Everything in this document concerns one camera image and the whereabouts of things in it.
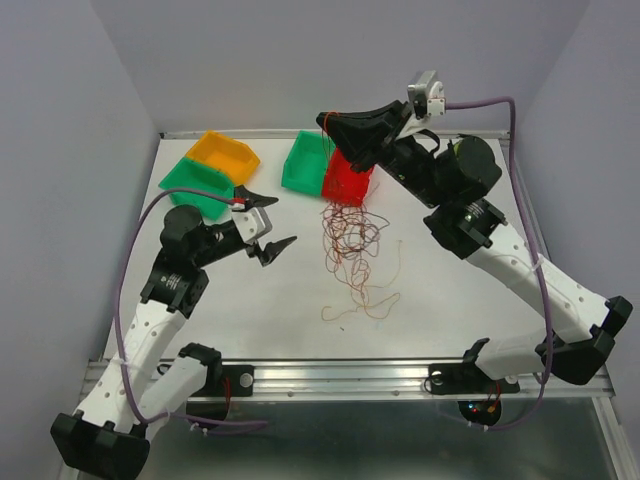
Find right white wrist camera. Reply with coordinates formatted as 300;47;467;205
407;70;446;120

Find orange plastic bin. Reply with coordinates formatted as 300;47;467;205
186;130;260;186

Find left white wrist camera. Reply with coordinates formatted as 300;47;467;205
231;203;273;244

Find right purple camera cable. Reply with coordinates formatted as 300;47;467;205
444;95;556;434

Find aluminium table edge frame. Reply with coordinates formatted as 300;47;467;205
219;128;549;257

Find left green plastic bin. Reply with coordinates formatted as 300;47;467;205
159;157;234;221

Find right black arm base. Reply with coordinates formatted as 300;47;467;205
423;363;520;427

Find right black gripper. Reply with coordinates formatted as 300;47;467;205
319;99;450;210

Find green plastic bin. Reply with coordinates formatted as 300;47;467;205
281;130;335;197
159;157;234;221

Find right green plastic bin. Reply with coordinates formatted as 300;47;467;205
281;130;335;197

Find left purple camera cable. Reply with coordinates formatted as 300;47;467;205
113;188;271;436

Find red plastic bin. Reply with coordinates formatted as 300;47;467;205
321;149;374;207

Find purple camera cable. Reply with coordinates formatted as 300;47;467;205
113;188;271;436
444;95;556;434

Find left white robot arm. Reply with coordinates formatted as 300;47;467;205
50;186;295;479

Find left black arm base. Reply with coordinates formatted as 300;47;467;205
186;364;254;421

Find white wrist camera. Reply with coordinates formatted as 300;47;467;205
231;203;273;244
407;70;446;120

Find aluminium front rail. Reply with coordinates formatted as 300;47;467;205
79;355;616;401

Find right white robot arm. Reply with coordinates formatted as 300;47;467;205
316;97;633;392

